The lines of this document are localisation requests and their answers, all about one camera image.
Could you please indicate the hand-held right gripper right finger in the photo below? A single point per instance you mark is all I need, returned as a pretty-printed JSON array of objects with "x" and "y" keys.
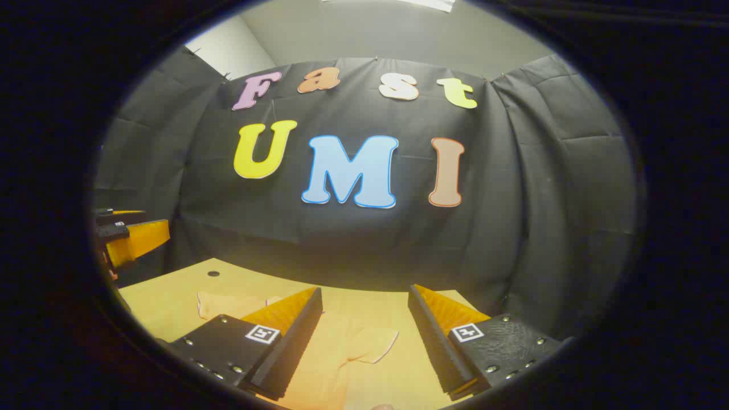
[{"x": 435, "y": 347}]

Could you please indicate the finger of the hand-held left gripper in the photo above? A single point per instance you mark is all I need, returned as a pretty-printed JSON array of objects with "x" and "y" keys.
[
  {"x": 117, "y": 216},
  {"x": 139, "y": 239}
]

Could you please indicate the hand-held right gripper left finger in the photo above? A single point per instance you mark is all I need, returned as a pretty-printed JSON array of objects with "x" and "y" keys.
[{"x": 296, "y": 347}]

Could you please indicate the orange T-shirt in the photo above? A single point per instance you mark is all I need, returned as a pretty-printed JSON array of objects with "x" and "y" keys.
[{"x": 342, "y": 353}]

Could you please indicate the black backdrop cloth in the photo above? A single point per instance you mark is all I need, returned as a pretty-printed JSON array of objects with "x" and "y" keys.
[{"x": 342, "y": 245}]

